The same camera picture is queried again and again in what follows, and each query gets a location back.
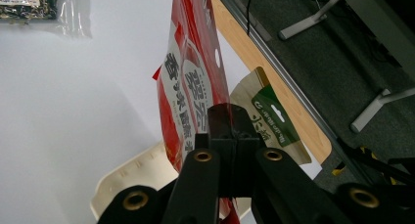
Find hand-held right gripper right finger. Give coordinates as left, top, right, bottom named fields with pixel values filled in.
left=229, top=104, right=261, bottom=198

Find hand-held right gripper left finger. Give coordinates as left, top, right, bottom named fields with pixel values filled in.
left=194, top=103, right=236, bottom=199

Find beige and green snack packet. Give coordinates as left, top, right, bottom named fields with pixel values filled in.
left=229, top=67, right=312, bottom=166

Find red and white snack packet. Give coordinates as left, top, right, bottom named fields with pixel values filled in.
left=152, top=0, right=241, bottom=224

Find cream divided plastic container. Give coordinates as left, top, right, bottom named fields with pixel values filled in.
left=90, top=140, right=253, bottom=222

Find wooden table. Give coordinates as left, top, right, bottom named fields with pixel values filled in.
left=208, top=0, right=333, bottom=164

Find yellow and black floor tape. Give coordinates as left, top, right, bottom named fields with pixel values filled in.
left=332, top=145, right=397, bottom=186

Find black metal stand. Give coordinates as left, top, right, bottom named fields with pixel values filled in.
left=336, top=137, right=415, bottom=186

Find grey metal stand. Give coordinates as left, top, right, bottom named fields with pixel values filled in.
left=278, top=0, right=415, bottom=134

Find clear packet of dark grains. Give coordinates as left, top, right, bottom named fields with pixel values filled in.
left=0, top=0, right=92, bottom=39

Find aluminium frame rail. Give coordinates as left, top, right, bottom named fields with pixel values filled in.
left=214, top=0, right=370, bottom=186

